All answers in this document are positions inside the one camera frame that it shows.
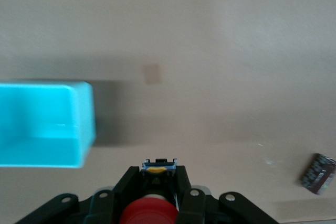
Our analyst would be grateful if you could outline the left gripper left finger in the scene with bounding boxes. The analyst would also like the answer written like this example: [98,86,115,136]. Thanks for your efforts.
[89,165,142,224]

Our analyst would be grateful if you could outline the red push button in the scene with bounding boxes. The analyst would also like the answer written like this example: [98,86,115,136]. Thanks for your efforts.
[120,157,180,224]

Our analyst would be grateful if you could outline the blue plastic bin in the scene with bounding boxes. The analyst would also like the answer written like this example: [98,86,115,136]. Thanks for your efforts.
[0,81,97,169]

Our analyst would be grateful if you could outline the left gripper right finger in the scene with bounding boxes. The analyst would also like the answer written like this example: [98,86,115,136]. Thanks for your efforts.
[170,165,207,224]

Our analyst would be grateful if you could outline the dark brown cylindrical capacitor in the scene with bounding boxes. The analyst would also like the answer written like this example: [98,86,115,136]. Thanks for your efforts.
[299,153,336,196]

